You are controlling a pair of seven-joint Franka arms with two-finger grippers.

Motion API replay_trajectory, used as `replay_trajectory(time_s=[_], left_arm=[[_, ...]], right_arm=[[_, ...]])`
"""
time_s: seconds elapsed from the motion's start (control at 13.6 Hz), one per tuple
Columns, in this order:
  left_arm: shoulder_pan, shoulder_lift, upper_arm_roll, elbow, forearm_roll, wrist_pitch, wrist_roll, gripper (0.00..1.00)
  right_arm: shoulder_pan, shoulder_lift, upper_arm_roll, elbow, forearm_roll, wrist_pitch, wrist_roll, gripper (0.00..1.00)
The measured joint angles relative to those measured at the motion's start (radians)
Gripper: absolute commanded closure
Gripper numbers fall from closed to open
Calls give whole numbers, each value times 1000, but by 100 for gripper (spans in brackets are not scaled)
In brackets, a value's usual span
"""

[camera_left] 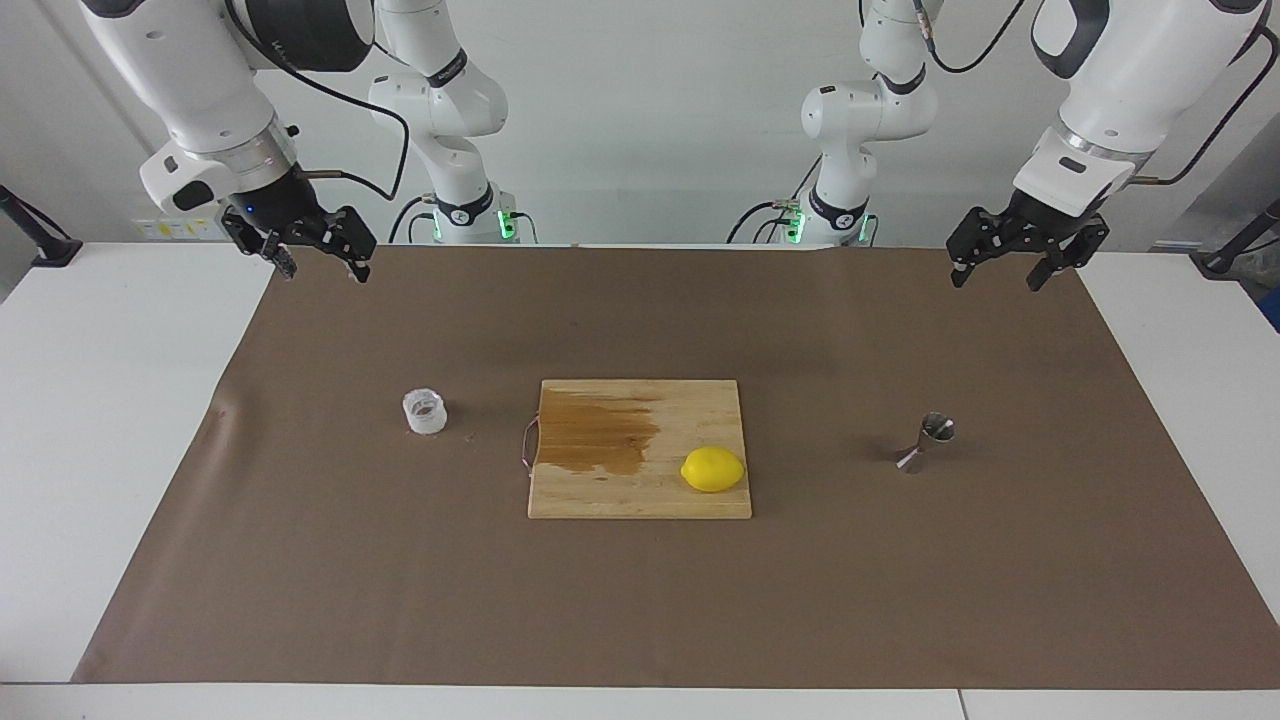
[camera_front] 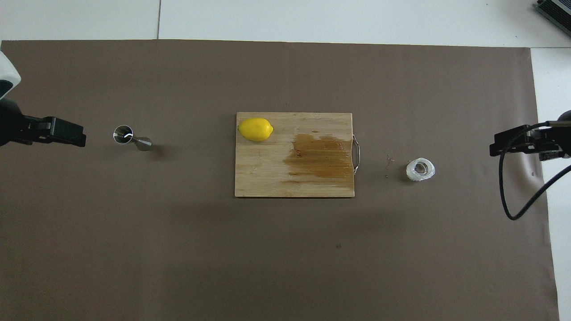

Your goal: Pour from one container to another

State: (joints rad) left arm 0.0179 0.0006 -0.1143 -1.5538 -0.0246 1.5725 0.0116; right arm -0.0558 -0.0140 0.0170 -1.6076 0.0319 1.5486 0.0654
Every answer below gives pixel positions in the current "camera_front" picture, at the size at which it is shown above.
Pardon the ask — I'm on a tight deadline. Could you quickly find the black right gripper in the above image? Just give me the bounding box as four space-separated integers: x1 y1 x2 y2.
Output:
489 109 571 162

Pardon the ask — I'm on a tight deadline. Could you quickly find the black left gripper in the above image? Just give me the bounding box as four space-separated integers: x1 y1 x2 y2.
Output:
0 96 87 148

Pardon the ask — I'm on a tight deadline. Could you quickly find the steel double jigger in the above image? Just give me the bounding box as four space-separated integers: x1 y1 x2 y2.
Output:
113 125 153 152

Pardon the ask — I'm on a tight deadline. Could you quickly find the small clear glass cup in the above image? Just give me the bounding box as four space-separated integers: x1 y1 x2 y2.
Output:
405 157 436 182

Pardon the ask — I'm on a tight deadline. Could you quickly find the grey ribbed metal box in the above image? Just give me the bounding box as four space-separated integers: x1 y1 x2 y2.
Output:
534 0 571 32

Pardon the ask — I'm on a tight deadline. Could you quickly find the brown paper table mat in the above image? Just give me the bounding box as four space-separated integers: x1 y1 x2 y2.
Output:
0 39 560 321

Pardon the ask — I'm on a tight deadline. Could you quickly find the yellow lemon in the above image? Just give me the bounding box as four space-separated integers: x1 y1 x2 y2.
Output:
238 117 274 142

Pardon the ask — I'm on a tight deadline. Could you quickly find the wooden cutting board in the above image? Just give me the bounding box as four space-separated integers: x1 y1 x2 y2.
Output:
235 112 361 198

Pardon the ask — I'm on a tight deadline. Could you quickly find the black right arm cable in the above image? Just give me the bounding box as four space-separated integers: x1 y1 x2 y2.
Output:
498 120 571 221

